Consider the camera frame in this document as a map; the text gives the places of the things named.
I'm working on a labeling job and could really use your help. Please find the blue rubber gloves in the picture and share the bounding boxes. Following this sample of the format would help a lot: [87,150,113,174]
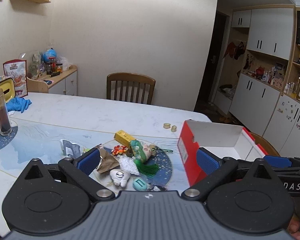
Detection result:
[6,97,32,112]

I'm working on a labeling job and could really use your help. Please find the yellow topped tissue box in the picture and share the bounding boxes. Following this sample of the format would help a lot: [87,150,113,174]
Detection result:
[0,77,17,103]

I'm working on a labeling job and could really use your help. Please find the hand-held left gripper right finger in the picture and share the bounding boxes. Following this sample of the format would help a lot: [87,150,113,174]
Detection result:
[181,147,274,202]

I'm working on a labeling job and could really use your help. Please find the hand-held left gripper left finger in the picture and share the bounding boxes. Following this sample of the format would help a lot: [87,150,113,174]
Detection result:
[24,147,115,202]

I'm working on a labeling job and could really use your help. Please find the person's right hand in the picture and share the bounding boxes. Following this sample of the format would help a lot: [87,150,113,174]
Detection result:
[287,214,300,240]

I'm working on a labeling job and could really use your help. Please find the glass bottle with dark liquid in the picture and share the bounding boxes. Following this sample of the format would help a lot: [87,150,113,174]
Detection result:
[0,88,12,137]

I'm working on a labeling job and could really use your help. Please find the curved wooden chair back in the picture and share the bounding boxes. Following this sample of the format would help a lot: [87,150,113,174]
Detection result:
[27,76,49,93]

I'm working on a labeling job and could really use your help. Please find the white wooden side cabinet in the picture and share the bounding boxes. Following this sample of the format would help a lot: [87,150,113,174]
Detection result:
[27,64,78,96]

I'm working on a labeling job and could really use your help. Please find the teal small case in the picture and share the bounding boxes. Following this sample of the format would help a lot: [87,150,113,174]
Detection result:
[132,177,148,192]

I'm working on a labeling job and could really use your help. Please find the brown foil packet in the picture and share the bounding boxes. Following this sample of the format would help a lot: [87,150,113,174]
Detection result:
[96,149,120,174]

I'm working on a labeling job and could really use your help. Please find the dark wooden slatted chair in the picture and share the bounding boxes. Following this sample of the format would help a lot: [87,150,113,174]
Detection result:
[106,72,156,105]

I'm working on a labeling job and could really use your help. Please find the white wall cabinet unit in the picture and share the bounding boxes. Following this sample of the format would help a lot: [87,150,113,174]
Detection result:
[214,4,300,160]

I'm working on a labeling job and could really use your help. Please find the clear plastic bag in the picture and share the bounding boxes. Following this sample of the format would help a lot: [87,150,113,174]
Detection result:
[56,56,72,71]

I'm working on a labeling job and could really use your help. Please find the red hanging decoration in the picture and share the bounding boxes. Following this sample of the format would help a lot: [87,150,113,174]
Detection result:
[222,41,247,60]

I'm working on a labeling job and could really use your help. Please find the blue globe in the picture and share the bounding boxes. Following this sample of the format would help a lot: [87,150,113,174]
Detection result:
[43,48,57,63]

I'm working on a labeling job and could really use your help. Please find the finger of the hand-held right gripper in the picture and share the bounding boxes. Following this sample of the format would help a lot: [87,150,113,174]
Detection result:
[263,155,300,172]

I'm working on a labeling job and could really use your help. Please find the light wooden chair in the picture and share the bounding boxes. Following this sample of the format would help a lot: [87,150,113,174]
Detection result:
[250,132,280,157]

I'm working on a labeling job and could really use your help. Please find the yellow small box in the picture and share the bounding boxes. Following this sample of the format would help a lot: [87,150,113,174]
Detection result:
[114,130,137,147]

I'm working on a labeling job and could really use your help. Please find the dark entrance door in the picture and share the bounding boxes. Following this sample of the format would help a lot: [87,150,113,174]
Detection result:
[194,11,230,112]

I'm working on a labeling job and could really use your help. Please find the red white snack bag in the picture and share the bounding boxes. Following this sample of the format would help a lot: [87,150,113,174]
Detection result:
[3,59,28,98]

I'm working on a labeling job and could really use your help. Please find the dark jar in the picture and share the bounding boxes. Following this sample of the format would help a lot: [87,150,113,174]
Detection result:
[45,61,56,75]

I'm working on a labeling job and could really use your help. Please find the white bead bag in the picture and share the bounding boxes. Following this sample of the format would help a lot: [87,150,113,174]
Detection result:
[119,156,140,175]

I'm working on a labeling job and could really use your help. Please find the red cardboard box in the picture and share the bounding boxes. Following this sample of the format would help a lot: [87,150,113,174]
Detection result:
[177,120,269,188]

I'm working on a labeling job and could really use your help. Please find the pink pig plush charm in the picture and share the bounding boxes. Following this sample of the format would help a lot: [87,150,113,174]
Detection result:
[142,142,157,158]

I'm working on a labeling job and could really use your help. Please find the wet wipes packet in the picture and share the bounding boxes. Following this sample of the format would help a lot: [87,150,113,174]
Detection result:
[61,139,82,159]

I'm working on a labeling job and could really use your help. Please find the green embroidered sachet with tassel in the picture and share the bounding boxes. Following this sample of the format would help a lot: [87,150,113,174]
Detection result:
[129,140,173,178]

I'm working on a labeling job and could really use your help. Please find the white plush charm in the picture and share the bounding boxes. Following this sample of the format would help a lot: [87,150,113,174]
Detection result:
[109,169,131,187]

